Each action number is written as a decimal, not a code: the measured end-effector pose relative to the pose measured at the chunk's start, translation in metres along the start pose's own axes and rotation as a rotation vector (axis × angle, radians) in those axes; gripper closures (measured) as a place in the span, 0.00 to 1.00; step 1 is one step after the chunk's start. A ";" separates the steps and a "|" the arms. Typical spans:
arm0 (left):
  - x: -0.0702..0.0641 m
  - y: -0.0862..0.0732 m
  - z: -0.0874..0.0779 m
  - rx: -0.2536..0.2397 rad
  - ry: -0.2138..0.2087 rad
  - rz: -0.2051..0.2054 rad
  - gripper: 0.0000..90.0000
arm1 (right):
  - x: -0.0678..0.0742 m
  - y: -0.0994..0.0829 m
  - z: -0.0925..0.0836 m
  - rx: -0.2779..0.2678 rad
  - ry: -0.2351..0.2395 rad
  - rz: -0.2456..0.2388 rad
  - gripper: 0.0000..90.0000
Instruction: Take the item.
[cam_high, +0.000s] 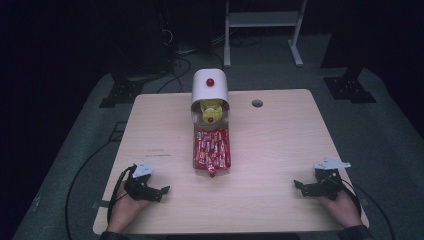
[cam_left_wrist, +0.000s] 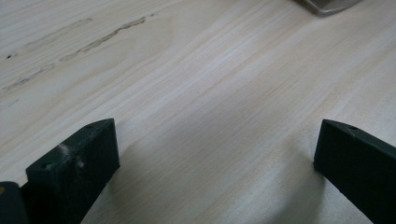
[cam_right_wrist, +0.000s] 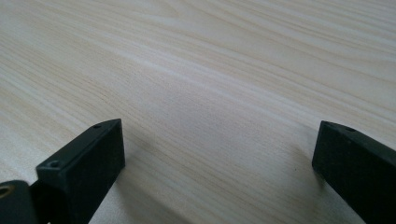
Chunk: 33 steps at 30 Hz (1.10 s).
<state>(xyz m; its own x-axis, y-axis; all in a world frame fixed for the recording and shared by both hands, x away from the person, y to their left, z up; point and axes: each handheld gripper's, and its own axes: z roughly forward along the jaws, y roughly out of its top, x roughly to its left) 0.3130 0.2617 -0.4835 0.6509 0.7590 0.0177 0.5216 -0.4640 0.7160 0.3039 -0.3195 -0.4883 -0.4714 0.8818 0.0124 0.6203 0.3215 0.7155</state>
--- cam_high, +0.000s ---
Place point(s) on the white dispenser box, red knob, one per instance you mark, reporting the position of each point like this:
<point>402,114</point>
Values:
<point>210,91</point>

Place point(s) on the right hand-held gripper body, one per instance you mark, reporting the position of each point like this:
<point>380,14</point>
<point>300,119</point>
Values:
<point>328,183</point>

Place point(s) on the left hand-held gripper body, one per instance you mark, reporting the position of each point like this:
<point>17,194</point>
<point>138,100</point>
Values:
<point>140,186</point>

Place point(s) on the person's left hand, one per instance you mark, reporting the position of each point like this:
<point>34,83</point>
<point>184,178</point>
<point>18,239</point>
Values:
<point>125,211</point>

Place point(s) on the person's right hand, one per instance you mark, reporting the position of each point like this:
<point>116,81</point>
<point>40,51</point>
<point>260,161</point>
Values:
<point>343,210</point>

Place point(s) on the row of red snack packets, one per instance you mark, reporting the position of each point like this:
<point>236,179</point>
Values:
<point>212,150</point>

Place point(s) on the white metal stand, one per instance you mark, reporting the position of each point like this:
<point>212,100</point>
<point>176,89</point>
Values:
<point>263,20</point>

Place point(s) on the black stand base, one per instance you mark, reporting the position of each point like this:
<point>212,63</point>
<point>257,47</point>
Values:
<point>350,87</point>
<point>121,91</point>

